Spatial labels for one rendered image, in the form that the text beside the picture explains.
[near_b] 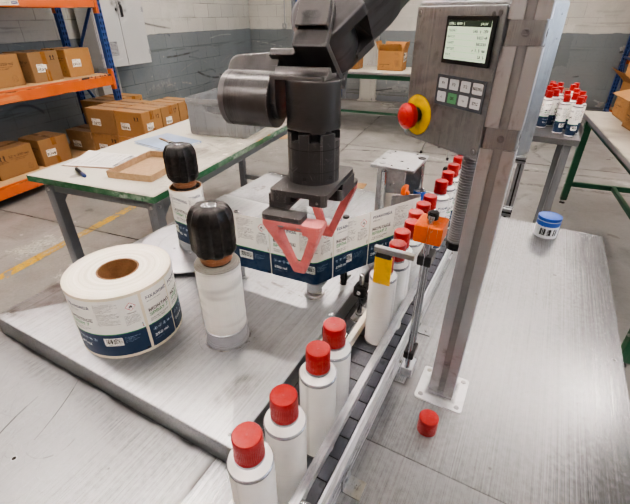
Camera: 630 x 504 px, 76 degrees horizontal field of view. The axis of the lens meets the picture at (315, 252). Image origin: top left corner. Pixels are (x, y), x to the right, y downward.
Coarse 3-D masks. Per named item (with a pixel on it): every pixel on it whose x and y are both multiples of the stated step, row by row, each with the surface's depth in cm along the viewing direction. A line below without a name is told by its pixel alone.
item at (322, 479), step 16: (432, 272) 104; (400, 336) 84; (352, 352) 80; (368, 352) 80; (384, 352) 80; (352, 368) 76; (384, 368) 76; (352, 384) 73; (368, 384) 73; (368, 400) 70; (352, 416) 67; (352, 432) 65; (336, 448) 62; (336, 464) 60; (320, 480) 58; (320, 496) 58
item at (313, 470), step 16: (416, 288) 84; (400, 320) 77; (384, 336) 72; (368, 368) 65; (352, 400) 60; (336, 432) 55; (320, 448) 53; (320, 464) 52; (304, 480) 50; (304, 496) 49
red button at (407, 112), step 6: (402, 108) 61; (408, 108) 60; (414, 108) 60; (402, 114) 61; (408, 114) 60; (414, 114) 60; (420, 114) 61; (402, 120) 61; (408, 120) 60; (414, 120) 60; (402, 126) 62; (408, 126) 61
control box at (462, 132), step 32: (448, 0) 53; (480, 0) 49; (416, 32) 58; (416, 64) 60; (448, 64) 54; (544, 64) 51; (416, 96) 61; (416, 128) 63; (448, 128) 57; (480, 128) 52
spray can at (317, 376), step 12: (312, 348) 52; (324, 348) 52; (312, 360) 51; (324, 360) 51; (300, 372) 54; (312, 372) 52; (324, 372) 52; (336, 372) 54; (300, 384) 54; (312, 384) 52; (324, 384) 52; (300, 396) 56; (312, 396) 53; (324, 396) 53; (312, 408) 55; (324, 408) 55; (312, 420) 56; (324, 420) 56; (312, 432) 57; (324, 432) 57; (312, 444) 59; (312, 456) 60
